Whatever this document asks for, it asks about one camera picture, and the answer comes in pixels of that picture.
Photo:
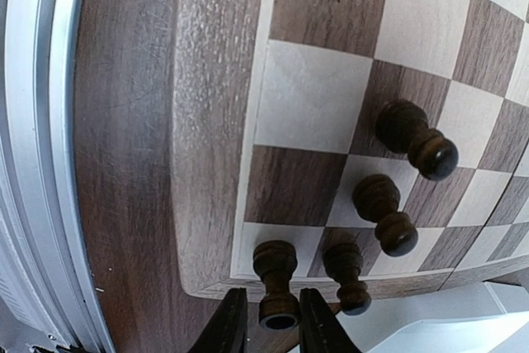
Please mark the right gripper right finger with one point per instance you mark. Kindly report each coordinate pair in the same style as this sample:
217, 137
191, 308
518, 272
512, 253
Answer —
319, 330

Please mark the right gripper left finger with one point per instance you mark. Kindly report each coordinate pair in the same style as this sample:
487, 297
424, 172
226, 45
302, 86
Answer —
226, 330

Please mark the dark pawn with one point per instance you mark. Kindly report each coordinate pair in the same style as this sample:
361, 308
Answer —
376, 199
343, 263
403, 128

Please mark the front aluminium rail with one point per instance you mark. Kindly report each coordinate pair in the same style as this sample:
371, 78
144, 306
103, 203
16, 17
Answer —
46, 280

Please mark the dark rook piece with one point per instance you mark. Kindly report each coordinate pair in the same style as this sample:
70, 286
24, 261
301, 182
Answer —
274, 262

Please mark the white divided plastic tray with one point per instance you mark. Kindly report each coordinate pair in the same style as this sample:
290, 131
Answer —
474, 318

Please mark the wooden chess board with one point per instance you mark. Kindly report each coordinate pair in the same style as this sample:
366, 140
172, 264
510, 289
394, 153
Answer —
274, 111

